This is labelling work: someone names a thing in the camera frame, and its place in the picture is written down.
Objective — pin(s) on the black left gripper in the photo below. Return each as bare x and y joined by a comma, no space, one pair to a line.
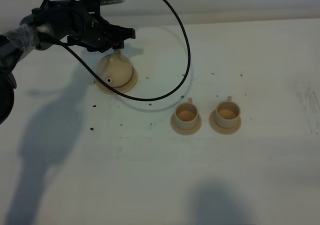
81,23

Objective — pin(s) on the beige teapot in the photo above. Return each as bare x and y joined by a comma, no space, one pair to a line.
115,69

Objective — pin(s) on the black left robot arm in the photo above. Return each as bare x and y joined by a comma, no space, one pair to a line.
14,46

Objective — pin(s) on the beige teapot saucer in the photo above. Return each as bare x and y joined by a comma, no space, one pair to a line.
131,83

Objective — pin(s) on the left beige teacup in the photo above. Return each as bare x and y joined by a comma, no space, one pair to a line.
186,115

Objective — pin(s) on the beige teacup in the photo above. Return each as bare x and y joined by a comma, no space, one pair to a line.
186,115
227,113

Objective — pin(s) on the left cup saucer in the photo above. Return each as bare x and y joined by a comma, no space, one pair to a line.
186,130

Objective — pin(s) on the cup saucer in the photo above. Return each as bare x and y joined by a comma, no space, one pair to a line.
186,130
222,130

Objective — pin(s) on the right beige teacup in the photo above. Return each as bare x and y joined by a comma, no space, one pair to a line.
227,113

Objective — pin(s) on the right cup saucer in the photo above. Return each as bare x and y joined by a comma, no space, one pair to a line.
222,130

